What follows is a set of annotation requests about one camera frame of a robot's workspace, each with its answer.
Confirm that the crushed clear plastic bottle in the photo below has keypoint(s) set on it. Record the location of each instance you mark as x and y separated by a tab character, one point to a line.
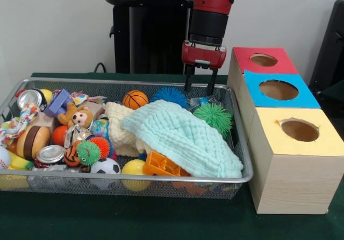
200	101

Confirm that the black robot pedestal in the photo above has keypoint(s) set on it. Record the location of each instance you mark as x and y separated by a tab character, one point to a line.
150	35

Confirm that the mint green waffle cloth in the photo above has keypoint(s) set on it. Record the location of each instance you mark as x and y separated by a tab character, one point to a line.
188	140

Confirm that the dark green tablecloth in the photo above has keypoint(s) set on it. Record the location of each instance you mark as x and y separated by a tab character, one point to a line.
336	100
134	218

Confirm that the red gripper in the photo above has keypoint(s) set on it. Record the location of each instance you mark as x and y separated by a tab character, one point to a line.
204	57

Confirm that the orange plastic brick toy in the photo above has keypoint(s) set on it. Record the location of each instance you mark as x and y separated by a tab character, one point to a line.
158	166

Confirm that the green spiky rubber ball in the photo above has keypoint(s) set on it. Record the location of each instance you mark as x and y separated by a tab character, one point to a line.
212	116

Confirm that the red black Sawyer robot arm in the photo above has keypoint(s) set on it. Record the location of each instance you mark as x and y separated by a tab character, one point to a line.
209	8

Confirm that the small orange basketball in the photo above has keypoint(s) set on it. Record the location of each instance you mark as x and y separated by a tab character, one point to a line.
135	98

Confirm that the brown plush monkey toy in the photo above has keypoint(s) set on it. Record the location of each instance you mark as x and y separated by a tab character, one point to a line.
80	117

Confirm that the yellow plastic ball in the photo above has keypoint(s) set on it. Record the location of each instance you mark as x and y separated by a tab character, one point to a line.
134	167

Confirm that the wooden box with three holes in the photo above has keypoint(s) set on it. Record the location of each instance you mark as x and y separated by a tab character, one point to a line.
295	183

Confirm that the green spiky creature toy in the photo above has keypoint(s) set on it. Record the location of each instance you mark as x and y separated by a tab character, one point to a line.
87	154

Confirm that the small soccer ball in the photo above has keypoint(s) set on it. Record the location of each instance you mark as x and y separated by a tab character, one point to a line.
104	167

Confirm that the cream waffle cloth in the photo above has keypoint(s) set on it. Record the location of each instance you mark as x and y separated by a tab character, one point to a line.
121	132

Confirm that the blue spiky rubber ball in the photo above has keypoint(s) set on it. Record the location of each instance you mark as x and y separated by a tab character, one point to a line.
169	94

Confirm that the black upright panel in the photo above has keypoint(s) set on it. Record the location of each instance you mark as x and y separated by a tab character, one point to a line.
330	49

